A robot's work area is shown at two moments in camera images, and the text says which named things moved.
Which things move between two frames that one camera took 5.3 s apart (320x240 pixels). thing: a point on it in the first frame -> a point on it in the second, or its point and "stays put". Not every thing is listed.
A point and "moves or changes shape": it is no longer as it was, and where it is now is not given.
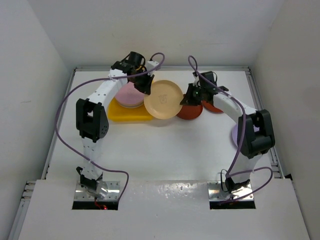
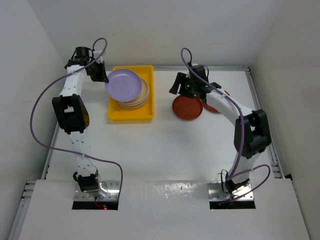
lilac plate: (235, 133) moves or changes shape
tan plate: (164, 101) -> (141, 99)
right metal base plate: (215, 193) stays put
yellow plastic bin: (116, 112) stays put
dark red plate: (190, 112) stays put
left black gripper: (145, 87) -> (102, 76)
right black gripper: (189, 100) -> (181, 79)
